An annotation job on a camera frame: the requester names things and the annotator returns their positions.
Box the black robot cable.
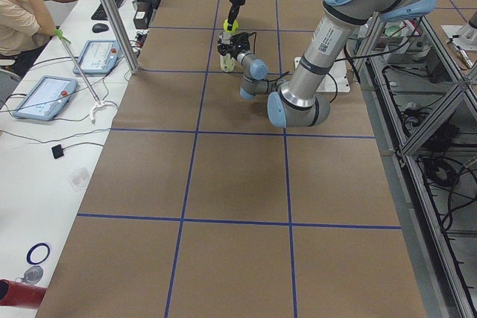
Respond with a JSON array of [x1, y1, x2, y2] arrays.
[[244, 31, 295, 86]]

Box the blue tape roll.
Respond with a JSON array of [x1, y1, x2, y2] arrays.
[[25, 242, 51, 266]]

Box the aluminium frame rack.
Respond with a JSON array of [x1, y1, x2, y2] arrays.
[[349, 0, 476, 317]]

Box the aluminium frame post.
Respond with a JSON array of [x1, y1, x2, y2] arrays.
[[100, 0, 139, 74]]

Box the black box with label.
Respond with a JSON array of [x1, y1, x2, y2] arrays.
[[133, 0, 161, 30]]

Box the reacher grabber stick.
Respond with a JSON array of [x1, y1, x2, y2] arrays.
[[54, 28, 119, 124]]

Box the seated person beige shirt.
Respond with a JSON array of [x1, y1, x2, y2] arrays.
[[1, 0, 77, 76]]

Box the small black square device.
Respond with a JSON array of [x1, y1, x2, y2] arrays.
[[51, 144, 65, 159]]

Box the yellow tennis ball number three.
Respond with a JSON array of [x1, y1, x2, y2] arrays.
[[223, 19, 239, 34]]

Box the far blue teach pendant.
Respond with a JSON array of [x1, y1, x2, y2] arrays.
[[78, 39, 121, 75]]

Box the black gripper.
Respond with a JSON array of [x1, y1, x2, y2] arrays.
[[227, 0, 246, 22], [217, 36, 248, 60]]

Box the black computer mouse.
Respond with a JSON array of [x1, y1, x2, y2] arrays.
[[92, 23, 109, 34]]

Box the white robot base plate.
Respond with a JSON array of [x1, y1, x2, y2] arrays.
[[317, 62, 350, 94]]

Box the silver round lid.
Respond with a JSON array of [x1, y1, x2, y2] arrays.
[[21, 265, 44, 285]]

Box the red cylinder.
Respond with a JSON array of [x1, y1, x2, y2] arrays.
[[1, 279, 47, 309]]

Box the black keyboard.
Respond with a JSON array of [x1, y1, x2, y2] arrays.
[[90, 0, 132, 22]]

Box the near blue teach pendant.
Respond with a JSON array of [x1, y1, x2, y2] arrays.
[[12, 75, 78, 121]]

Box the blue teach pendant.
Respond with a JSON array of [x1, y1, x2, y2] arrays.
[[12, 75, 78, 121], [78, 39, 121, 75]]

